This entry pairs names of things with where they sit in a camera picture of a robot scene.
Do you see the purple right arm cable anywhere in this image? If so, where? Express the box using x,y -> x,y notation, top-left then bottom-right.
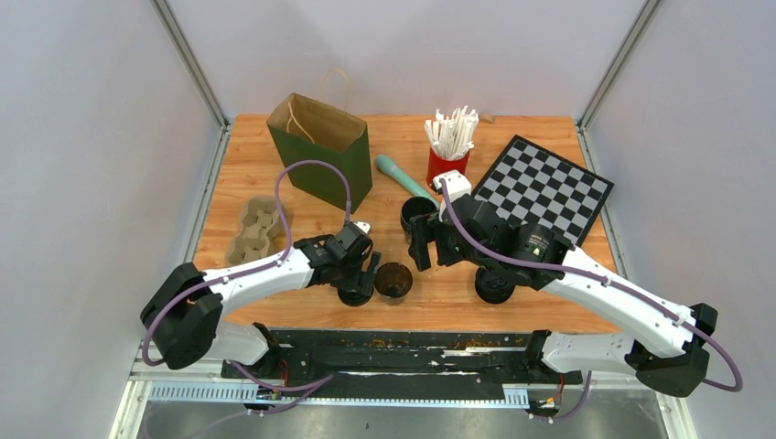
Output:
438,177 -> 745,394

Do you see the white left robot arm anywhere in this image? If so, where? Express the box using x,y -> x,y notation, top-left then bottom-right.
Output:
140,221 -> 381,378

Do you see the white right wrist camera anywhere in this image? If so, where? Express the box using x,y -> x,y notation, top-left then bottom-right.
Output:
431,170 -> 472,219

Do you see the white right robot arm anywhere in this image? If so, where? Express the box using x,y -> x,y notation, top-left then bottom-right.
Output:
408,195 -> 717,397

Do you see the green paper bag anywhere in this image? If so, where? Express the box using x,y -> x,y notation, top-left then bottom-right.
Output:
266,68 -> 372,214

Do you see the grey cardboard cup carrier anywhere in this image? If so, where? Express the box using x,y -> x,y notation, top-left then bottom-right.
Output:
224,195 -> 286,267

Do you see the teal handheld massager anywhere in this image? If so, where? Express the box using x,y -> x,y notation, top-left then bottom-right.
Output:
374,154 -> 439,207

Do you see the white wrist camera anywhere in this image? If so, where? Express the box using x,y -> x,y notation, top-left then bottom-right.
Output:
353,220 -> 372,235
431,170 -> 472,219

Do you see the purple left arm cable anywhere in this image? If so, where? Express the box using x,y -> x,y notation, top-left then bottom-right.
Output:
140,159 -> 354,369

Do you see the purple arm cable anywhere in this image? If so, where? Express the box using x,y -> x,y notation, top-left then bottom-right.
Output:
438,177 -> 745,394
140,159 -> 354,369

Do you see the black white chessboard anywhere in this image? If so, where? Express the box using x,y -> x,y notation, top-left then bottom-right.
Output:
472,135 -> 614,246

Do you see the white wrapped straws bundle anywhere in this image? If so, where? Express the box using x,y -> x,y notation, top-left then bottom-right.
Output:
424,106 -> 480,161

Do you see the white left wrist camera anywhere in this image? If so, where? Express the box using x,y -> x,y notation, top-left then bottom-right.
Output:
353,220 -> 372,235

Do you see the stack of black cups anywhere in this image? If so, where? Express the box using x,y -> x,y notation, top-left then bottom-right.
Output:
400,196 -> 437,244

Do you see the red cup holder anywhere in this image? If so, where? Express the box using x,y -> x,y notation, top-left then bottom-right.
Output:
426,148 -> 469,187

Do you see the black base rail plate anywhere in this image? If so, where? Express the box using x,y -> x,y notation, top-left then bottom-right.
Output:
221,329 -> 583,402

